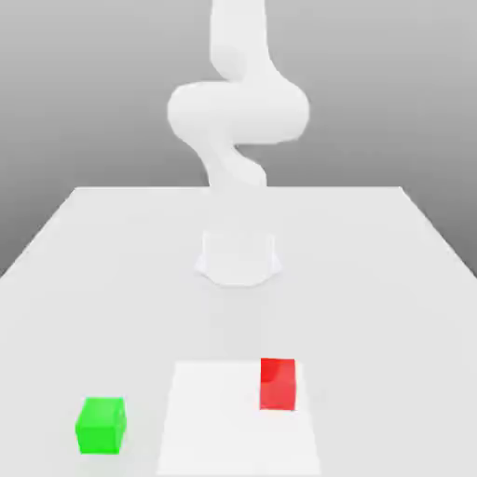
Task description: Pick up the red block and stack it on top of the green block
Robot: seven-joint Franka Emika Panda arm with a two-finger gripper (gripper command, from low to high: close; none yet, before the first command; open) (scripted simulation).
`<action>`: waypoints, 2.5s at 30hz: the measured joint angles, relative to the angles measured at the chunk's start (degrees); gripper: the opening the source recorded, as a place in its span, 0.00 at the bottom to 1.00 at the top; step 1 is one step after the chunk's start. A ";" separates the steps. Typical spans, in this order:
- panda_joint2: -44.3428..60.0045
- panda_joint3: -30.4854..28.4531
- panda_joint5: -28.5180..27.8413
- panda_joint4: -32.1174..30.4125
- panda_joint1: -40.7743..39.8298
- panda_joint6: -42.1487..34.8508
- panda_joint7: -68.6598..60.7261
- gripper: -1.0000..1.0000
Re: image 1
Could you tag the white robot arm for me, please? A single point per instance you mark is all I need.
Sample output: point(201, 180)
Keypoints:
point(238, 111)

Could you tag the small red cube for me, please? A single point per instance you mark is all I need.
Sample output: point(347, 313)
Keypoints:
point(277, 387)

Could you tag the small green cube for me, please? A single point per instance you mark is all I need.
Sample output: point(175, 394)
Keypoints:
point(100, 426)

